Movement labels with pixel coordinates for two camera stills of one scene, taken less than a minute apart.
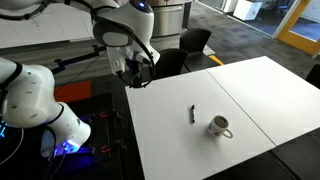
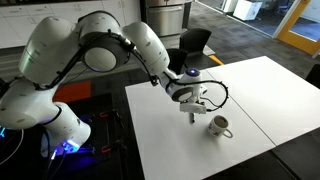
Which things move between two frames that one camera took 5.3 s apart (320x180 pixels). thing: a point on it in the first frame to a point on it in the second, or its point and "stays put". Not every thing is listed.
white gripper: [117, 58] to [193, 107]
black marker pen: [191, 114] stays put
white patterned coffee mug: [218, 127] stays put
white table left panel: [171, 118] stays put
